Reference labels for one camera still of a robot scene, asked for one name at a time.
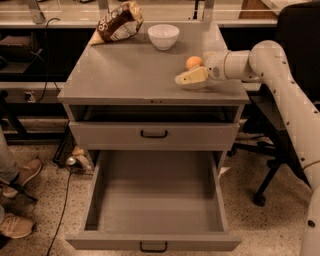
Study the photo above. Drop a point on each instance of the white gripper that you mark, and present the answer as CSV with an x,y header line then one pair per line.
x,y
216,65

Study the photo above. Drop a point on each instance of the orange fruit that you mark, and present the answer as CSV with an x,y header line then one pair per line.
x,y
193,61

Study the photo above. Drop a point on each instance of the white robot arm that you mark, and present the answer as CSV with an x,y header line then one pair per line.
x,y
267,63

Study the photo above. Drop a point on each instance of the grey drawer cabinet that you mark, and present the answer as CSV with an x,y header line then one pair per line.
x,y
132,81

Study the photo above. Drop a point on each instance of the closed grey middle drawer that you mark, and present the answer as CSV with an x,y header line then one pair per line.
x,y
154,136

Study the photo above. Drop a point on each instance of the open grey bottom drawer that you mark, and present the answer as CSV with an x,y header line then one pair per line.
x,y
154,202

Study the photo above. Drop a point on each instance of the white bowl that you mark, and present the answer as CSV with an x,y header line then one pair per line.
x,y
163,36

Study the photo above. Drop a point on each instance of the brown chip bag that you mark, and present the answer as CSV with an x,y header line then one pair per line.
x,y
121,23

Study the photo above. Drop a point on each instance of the black office chair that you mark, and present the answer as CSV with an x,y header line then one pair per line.
x,y
298,32

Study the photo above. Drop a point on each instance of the person's grey trouser leg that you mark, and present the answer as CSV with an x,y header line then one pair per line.
x,y
9,169

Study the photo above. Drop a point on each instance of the tan shoe lower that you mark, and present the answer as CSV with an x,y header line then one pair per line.
x,y
16,227

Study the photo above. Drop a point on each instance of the wall power outlet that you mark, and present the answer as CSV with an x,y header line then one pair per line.
x,y
30,97

